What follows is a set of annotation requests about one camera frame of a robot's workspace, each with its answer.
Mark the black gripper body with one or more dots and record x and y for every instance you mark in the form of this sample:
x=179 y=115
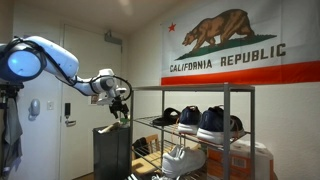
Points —
x=119 y=106

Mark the green capped clear bottle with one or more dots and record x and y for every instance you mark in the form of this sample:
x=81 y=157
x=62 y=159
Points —
x=124 y=124

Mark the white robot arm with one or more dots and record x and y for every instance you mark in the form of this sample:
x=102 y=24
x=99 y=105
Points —
x=60 y=60

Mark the black plastic bucket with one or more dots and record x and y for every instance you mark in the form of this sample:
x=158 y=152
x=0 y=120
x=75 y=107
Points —
x=111 y=153

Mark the grey metal shoe rack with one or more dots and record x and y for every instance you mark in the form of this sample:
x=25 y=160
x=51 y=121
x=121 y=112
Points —
x=226 y=133

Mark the brown cardboard tube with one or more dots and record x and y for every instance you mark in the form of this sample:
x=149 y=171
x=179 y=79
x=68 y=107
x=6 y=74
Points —
x=110 y=127

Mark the small door sign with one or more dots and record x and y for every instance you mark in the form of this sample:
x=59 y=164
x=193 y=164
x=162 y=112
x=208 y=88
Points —
x=94 y=99

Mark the black backpack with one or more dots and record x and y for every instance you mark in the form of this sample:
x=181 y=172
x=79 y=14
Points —
x=139 y=145

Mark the white door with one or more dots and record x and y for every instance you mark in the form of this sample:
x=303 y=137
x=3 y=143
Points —
x=86 y=140

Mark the beige table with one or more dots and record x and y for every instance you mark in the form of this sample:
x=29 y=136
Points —
x=146 y=165

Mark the navy sneaker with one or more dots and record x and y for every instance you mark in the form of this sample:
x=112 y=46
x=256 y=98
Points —
x=216 y=128
x=189 y=121

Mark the grey door closer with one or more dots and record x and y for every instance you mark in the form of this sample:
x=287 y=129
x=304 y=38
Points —
x=112 y=38

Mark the white sneaker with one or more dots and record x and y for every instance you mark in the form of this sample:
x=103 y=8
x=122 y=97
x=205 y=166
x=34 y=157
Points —
x=160 y=177
x=183 y=161

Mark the grey hanging cloth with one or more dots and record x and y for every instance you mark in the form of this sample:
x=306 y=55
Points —
x=11 y=140

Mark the black stand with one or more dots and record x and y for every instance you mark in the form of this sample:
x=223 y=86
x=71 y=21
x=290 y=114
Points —
x=10 y=90

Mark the orange and white package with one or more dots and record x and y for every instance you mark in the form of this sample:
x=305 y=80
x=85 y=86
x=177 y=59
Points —
x=243 y=160

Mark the California Republic flag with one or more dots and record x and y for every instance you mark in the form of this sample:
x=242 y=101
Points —
x=233 y=40

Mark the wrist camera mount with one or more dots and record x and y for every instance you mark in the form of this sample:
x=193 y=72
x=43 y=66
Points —
x=106 y=101

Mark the white light switch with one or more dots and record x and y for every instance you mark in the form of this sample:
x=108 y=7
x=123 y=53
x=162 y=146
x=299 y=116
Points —
x=50 y=105

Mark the white wall mounted device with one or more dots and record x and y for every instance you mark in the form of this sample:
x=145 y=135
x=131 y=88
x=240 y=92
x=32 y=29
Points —
x=34 y=108

